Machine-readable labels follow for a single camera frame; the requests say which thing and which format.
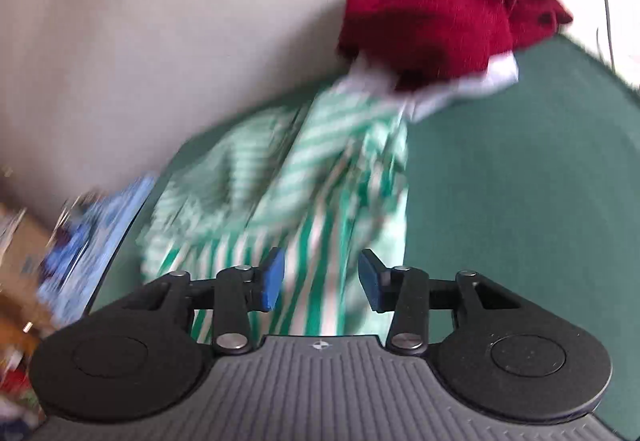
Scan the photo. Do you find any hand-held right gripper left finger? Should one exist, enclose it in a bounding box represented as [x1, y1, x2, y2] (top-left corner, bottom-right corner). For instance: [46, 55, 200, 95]
[125, 247, 287, 356]

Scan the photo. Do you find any green white striped garment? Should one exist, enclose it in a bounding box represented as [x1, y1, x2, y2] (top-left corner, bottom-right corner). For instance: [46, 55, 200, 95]
[137, 81, 412, 348]

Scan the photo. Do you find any blue patterned towel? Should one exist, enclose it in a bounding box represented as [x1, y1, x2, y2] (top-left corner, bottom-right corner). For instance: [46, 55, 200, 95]
[35, 173, 161, 328]

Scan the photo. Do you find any green table cloth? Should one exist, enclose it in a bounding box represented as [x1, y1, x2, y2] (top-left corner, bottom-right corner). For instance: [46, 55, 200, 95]
[85, 33, 640, 438]

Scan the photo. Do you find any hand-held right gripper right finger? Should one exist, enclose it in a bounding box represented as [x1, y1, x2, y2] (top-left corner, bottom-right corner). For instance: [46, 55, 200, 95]
[357, 248, 521, 355]

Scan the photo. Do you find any dark red sweater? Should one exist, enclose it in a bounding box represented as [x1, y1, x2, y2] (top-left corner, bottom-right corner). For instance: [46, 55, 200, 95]
[336, 0, 574, 92]

